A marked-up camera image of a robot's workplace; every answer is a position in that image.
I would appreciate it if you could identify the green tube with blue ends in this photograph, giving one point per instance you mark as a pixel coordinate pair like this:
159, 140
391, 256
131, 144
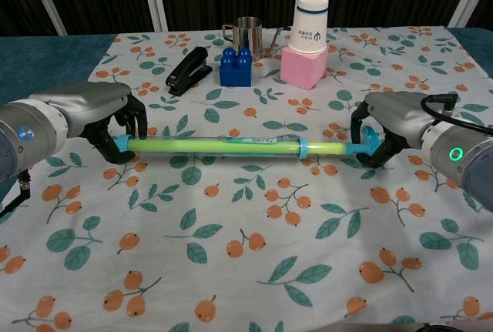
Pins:
231, 146

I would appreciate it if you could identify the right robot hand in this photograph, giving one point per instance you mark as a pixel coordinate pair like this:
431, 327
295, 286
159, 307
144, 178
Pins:
400, 114

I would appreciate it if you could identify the blue toy building block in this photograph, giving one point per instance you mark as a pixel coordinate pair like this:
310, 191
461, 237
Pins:
235, 68

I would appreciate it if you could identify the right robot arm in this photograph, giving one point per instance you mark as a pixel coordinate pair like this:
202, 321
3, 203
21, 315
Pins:
458, 155

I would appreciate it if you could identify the white paper cup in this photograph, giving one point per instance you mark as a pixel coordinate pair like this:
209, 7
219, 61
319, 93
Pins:
310, 25

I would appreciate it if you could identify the pink foam block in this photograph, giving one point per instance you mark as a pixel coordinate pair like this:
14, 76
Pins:
302, 68

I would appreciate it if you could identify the stainless steel cup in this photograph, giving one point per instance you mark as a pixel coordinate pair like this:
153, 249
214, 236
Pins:
246, 35

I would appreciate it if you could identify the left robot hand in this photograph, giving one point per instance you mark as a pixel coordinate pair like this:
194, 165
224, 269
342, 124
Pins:
88, 102

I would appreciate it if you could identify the black stapler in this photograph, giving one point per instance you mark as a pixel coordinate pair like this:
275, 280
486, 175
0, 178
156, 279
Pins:
188, 71

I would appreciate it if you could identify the fruit and leaf print tablecloth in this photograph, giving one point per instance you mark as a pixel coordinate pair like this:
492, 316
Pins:
246, 212

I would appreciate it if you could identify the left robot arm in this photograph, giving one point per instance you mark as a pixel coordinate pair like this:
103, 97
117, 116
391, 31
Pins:
29, 135

